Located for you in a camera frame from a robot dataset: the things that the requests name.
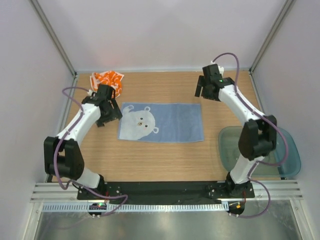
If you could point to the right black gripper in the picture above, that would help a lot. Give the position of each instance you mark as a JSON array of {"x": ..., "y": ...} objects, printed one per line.
[{"x": 201, "y": 82}]

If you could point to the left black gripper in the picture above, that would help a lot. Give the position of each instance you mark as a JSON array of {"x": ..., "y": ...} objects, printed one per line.
[{"x": 115, "y": 114}]

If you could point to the blue bear towel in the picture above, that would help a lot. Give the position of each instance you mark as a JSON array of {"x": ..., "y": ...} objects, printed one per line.
[{"x": 161, "y": 122}]

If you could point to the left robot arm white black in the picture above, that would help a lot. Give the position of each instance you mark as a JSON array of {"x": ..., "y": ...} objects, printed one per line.
[{"x": 62, "y": 154}]

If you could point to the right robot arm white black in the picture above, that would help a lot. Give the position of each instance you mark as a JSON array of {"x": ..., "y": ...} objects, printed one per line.
[{"x": 257, "y": 139}]

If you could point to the orange white patterned towel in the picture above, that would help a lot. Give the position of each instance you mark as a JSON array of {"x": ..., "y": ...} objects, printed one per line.
[{"x": 110, "y": 78}]

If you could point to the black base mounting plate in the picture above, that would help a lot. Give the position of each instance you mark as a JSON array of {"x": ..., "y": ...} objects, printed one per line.
[{"x": 176, "y": 192}]

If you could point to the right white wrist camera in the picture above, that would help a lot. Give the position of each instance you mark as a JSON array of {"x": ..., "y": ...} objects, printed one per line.
[{"x": 221, "y": 69}]

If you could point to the white slotted cable duct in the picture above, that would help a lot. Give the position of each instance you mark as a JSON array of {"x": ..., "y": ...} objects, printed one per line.
[{"x": 96, "y": 207}]

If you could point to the aluminium frame rail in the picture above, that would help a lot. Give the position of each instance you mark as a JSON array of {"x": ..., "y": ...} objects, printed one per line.
[{"x": 278, "y": 190}]

